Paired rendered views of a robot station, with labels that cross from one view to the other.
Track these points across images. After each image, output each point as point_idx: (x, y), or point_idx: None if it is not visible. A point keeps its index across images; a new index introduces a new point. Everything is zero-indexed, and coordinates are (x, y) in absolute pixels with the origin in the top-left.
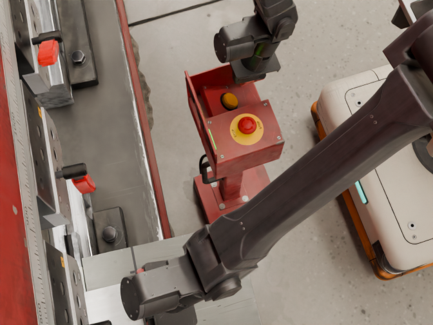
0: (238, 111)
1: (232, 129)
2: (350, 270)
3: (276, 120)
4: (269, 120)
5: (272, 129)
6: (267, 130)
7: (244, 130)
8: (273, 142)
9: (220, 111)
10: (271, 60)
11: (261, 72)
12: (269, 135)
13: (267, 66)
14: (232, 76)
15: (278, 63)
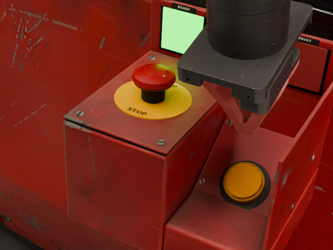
0: (198, 111)
1: (176, 87)
2: None
3: (111, 131)
4: (125, 127)
5: (104, 118)
6: (114, 112)
7: (149, 63)
8: (83, 104)
9: (236, 145)
10: (212, 60)
11: (203, 28)
12: (102, 108)
13: (208, 45)
14: None
15: (192, 68)
